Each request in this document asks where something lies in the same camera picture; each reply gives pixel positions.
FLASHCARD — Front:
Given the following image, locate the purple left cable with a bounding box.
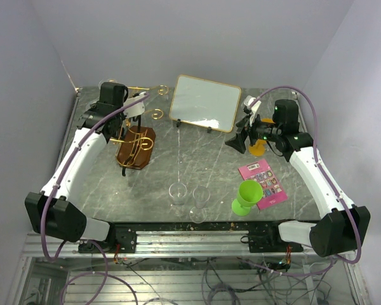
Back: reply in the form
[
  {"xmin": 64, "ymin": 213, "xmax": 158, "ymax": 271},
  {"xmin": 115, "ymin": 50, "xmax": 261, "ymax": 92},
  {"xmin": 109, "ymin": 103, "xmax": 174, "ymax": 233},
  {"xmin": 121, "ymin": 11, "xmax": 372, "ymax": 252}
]
[{"xmin": 39, "ymin": 93, "xmax": 137, "ymax": 305}]

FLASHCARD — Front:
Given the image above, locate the gold framed whiteboard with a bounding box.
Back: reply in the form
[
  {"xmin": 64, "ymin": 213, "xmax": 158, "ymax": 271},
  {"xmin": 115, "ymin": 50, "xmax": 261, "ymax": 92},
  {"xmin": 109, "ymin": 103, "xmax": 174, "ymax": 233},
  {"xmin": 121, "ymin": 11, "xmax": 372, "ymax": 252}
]
[{"xmin": 169, "ymin": 75, "xmax": 242, "ymax": 133}]

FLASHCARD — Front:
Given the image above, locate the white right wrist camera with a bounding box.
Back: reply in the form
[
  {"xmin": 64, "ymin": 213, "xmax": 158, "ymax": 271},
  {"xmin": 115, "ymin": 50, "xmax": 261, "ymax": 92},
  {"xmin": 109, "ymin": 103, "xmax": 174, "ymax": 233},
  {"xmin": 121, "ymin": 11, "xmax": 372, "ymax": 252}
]
[{"xmin": 243, "ymin": 95, "xmax": 261, "ymax": 126}]

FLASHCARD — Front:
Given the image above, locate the orange plastic goblet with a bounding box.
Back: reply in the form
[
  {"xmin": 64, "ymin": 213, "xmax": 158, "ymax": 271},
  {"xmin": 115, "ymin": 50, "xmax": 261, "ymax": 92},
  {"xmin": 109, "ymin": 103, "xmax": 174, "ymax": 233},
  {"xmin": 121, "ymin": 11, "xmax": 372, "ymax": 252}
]
[{"xmin": 248, "ymin": 118, "xmax": 277, "ymax": 157}]

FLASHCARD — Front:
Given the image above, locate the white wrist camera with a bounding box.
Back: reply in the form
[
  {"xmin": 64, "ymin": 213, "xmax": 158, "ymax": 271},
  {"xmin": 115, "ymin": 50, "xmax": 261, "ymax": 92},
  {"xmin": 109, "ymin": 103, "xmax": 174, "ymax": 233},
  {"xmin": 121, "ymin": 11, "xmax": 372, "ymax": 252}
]
[
  {"xmin": 123, "ymin": 91, "xmax": 148, "ymax": 119},
  {"xmin": 243, "ymin": 95, "xmax": 261, "ymax": 126}
]

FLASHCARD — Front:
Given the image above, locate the aluminium rail frame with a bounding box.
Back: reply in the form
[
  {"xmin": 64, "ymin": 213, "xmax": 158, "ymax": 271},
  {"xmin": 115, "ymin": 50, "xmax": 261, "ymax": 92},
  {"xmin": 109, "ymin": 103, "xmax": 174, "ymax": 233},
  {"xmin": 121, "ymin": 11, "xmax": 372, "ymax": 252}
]
[{"xmin": 8, "ymin": 221, "xmax": 371, "ymax": 304}]

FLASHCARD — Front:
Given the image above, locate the gold wire wine glass rack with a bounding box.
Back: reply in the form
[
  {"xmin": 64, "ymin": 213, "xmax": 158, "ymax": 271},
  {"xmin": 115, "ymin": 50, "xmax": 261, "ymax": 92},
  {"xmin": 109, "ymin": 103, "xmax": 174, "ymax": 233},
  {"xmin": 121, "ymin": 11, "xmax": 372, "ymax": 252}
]
[{"xmin": 109, "ymin": 78, "xmax": 171, "ymax": 176}]

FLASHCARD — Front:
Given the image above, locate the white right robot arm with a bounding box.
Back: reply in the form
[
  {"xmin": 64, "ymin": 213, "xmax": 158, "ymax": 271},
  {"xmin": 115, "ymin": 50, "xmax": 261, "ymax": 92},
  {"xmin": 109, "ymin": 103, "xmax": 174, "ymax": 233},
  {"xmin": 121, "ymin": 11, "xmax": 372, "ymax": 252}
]
[{"xmin": 226, "ymin": 96, "xmax": 371, "ymax": 257}]

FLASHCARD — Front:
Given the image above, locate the large clear wine glass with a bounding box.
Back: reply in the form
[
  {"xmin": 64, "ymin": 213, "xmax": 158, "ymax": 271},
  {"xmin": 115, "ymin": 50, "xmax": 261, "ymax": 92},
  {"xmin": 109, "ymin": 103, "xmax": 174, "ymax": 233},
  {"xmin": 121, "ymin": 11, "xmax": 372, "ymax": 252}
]
[{"xmin": 98, "ymin": 79, "xmax": 110, "ymax": 90}]

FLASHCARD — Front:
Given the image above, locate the small clear wine glass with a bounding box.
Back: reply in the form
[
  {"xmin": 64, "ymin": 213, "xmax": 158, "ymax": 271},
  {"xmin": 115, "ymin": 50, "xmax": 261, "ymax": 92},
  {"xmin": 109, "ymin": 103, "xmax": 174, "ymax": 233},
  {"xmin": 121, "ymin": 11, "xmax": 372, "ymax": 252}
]
[{"xmin": 189, "ymin": 186, "xmax": 210, "ymax": 224}]

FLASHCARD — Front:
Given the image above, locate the clear wine glass front left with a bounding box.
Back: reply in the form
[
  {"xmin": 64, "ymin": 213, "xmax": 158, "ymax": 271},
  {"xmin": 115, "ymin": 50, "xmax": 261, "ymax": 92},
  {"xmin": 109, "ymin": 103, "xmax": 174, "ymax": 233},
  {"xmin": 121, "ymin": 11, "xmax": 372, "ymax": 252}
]
[{"xmin": 168, "ymin": 182, "xmax": 188, "ymax": 217}]

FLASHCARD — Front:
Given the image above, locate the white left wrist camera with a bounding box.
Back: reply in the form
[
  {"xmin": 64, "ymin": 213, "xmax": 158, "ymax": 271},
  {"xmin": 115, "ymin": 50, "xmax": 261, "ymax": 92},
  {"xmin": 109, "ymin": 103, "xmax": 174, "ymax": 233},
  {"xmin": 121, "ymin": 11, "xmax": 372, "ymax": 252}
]
[{"xmin": 123, "ymin": 91, "xmax": 148, "ymax": 119}]

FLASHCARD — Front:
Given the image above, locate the pink booklet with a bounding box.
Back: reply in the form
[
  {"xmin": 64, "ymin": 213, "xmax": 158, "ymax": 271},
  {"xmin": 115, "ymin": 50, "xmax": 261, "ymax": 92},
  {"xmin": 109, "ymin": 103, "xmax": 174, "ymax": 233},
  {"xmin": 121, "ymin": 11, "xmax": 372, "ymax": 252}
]
[{"xmin": 238, "ymin": 159, "xmax": 288, "ymax": 210}]

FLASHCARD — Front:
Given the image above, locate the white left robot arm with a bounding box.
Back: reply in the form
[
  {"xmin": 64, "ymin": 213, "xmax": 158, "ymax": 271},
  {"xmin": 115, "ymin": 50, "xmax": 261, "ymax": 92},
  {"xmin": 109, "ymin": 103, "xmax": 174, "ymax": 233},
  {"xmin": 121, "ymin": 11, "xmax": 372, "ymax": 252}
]
[{"xmin": 25, "ymin": 82, "xmax": 128, "ymax": 252}]

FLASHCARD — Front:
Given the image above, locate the green plastic goblet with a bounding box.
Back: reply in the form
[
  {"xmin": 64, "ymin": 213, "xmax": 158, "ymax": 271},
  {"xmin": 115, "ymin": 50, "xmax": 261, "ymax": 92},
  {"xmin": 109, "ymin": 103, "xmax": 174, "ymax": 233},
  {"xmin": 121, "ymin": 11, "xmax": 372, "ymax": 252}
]
[{"xmin": 231, "ymin": 180, "xmax": 264, "ymax": 217}]

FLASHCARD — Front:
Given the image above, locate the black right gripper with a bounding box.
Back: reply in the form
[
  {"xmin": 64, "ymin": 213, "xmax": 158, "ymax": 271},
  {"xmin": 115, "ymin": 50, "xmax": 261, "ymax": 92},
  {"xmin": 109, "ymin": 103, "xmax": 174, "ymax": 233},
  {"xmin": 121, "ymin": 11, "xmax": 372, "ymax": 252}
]
[{"xmin": 225, "ymin": 111, "xmax": 282, "ymax": 153}]

